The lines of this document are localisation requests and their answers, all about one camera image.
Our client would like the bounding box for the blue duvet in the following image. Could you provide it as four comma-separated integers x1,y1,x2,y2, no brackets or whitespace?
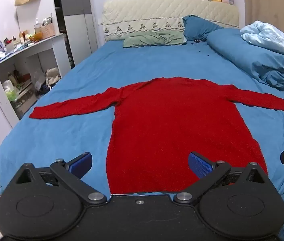
206,28,284,92

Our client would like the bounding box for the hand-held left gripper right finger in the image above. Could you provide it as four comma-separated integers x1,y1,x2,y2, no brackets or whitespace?
173,151,270,205

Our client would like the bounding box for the green pillow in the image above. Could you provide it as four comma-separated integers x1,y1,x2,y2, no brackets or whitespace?
122,30,185,48

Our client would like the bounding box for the wicker basket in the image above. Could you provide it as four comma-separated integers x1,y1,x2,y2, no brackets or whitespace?
41,22,56,38

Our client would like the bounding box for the light blue blanket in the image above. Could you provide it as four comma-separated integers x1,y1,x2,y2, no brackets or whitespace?
240,20,284,59

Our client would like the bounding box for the beige curtain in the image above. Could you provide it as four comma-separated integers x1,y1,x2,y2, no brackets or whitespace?
243,0,284,63

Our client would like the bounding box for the beige paper bag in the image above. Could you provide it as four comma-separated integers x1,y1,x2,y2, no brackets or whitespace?
45,67,62,86

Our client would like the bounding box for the white desk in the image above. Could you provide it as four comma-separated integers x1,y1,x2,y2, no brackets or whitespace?
0,33,66,129

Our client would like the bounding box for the grey and white wardrobe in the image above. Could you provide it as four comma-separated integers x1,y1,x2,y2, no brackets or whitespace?
51,0,99,69

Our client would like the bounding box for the red knit sweater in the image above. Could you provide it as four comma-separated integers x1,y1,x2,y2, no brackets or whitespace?
29,77,284,195

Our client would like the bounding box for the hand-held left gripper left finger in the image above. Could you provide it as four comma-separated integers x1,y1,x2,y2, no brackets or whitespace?
14,152,107,205

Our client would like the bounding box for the dark blue pillow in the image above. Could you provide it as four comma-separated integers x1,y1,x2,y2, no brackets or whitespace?
182,15,224,42

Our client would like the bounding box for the beige quilted headboard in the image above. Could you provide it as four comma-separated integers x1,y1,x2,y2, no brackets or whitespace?
102,0,240,42

